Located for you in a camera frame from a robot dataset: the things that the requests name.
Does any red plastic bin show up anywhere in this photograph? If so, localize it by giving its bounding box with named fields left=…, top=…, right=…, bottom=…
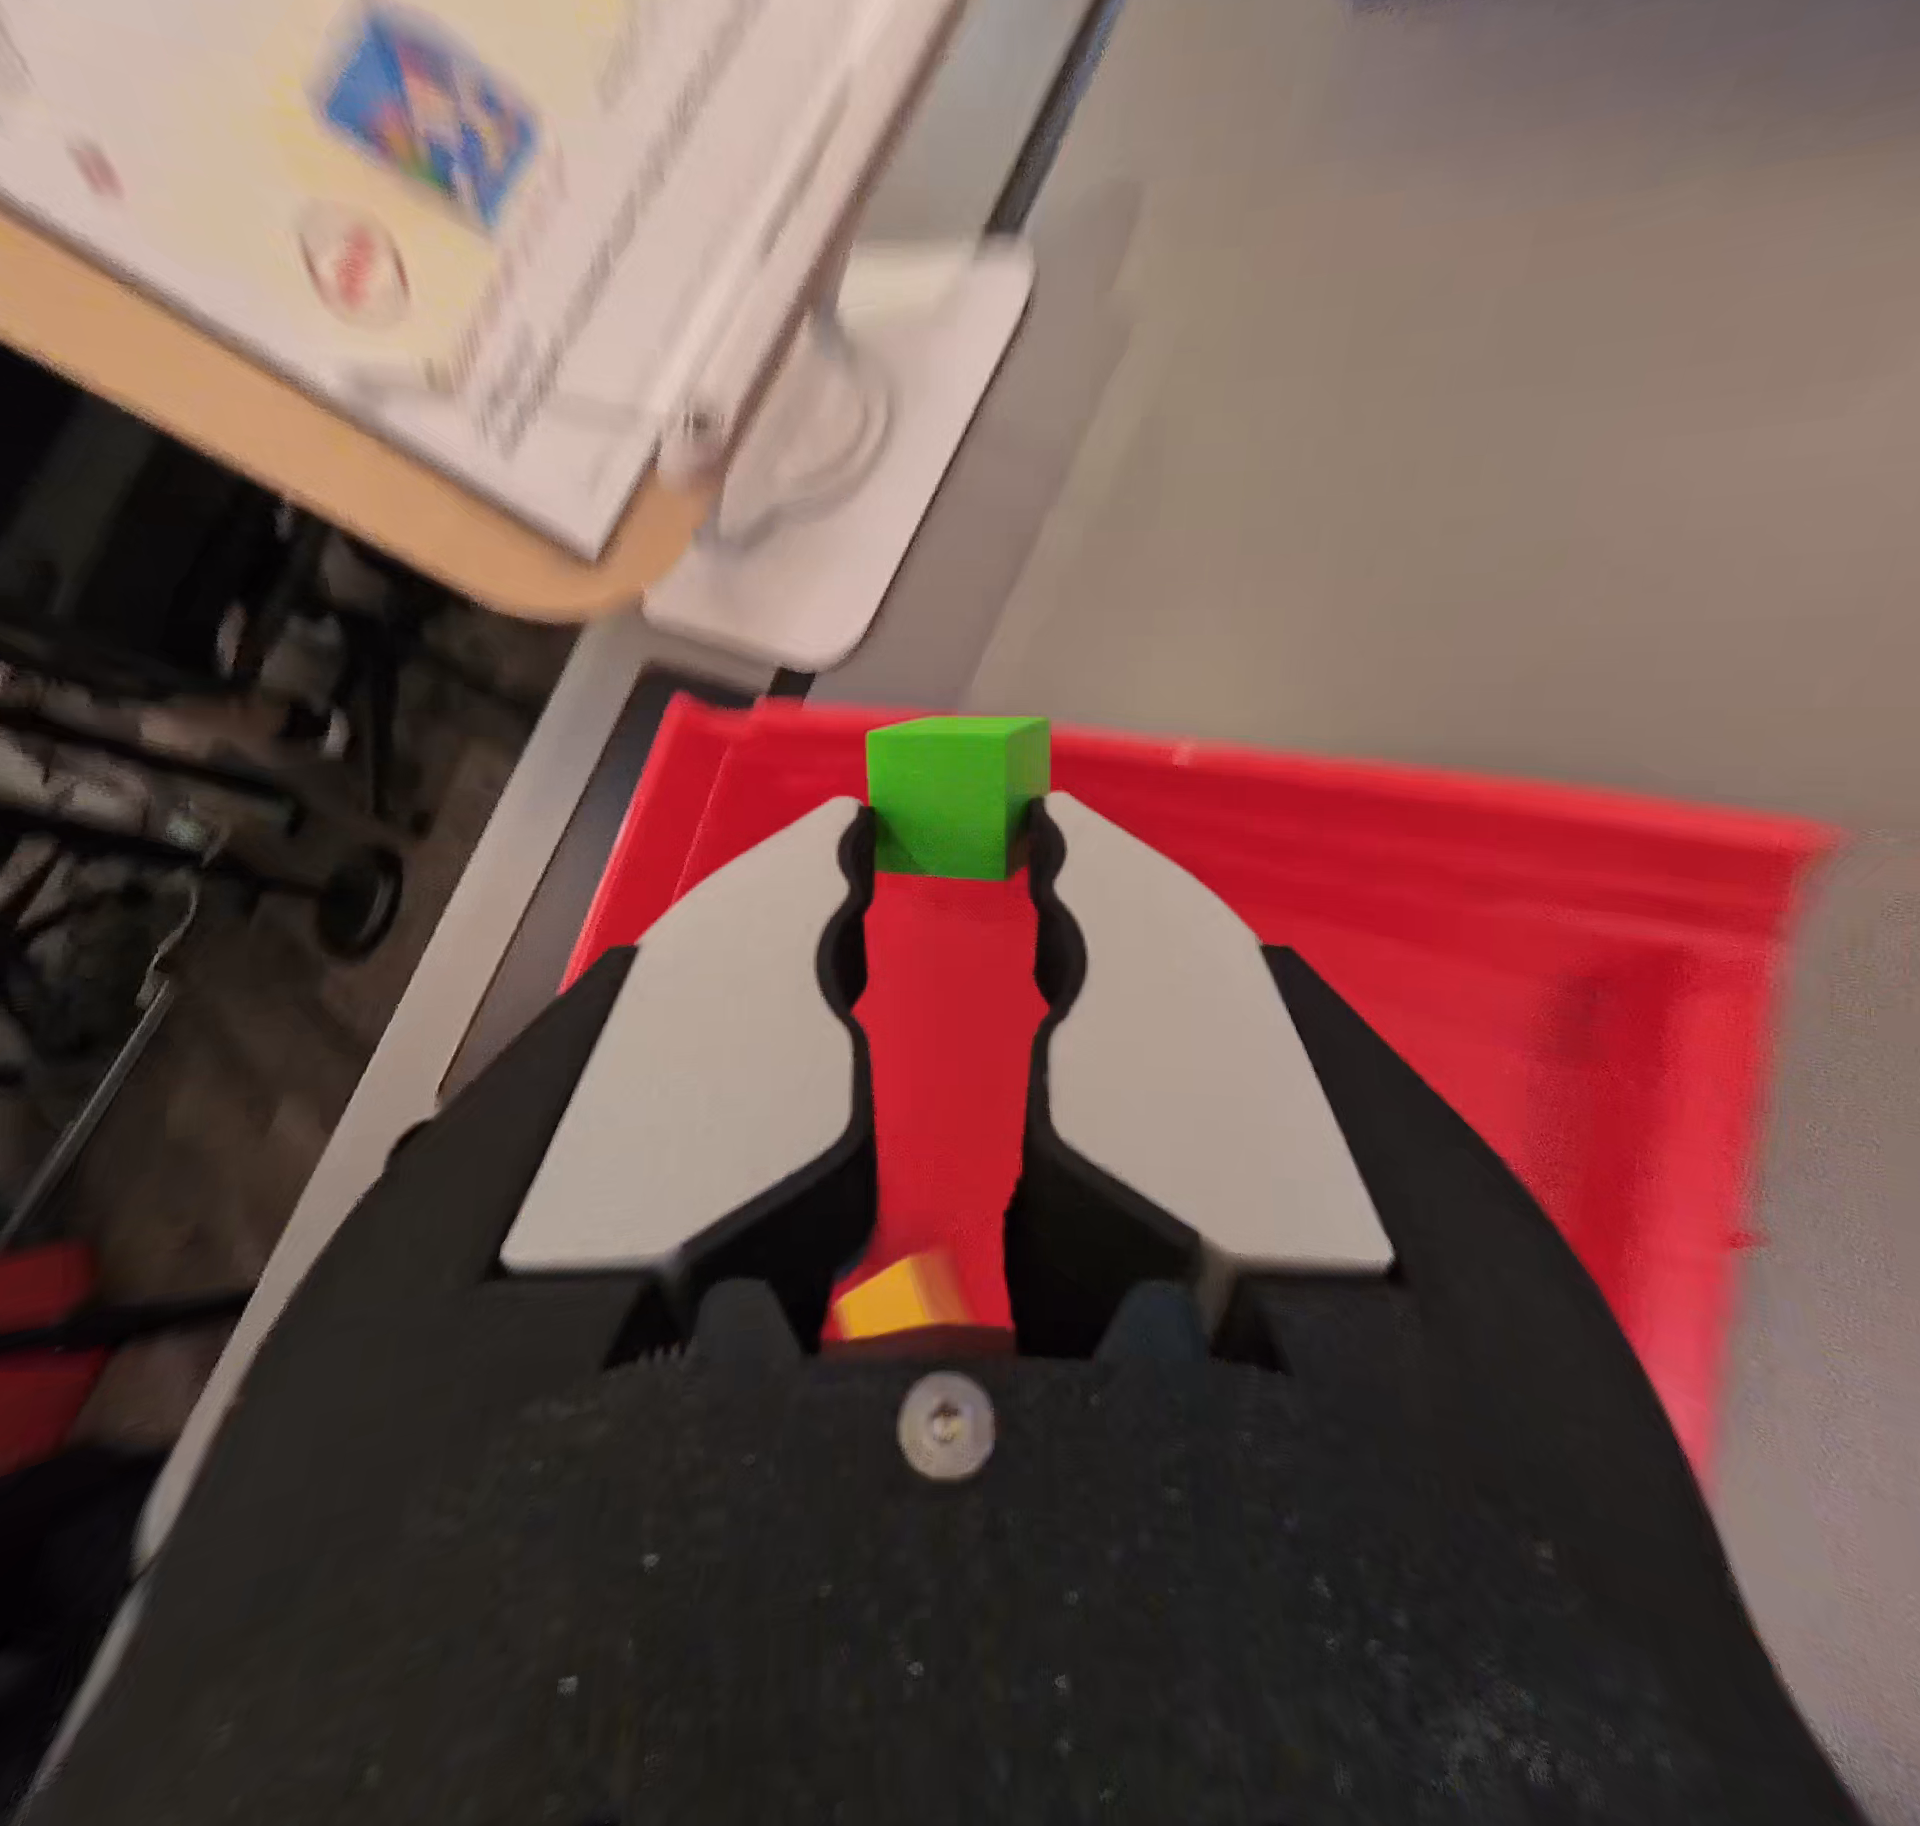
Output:
left=564, top=693, right=1839, bottom=1468

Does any red bag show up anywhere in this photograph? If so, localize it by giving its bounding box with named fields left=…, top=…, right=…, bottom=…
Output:
left=0, top=1241, right=107, bottom=1473

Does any green wooden cube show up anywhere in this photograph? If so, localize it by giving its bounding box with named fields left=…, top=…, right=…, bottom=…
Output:
left=865, top=717, right=1056, bottom=887

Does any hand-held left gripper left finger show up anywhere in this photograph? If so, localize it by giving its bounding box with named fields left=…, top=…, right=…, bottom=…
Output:
left=502, top=798, right=877, bottom=1280

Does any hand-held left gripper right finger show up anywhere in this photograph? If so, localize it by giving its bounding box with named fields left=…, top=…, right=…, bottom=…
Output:
left=1021, top=793, right=1398, bottom=1280

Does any yellow wooden block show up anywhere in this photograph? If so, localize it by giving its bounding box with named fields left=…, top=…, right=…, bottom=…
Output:
left=829, top=1249, right=968, bottom=1346

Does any clipboard with instruction sheet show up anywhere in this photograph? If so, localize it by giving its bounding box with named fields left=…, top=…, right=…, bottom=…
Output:
left=0, top=0, right=1008, bottom=621

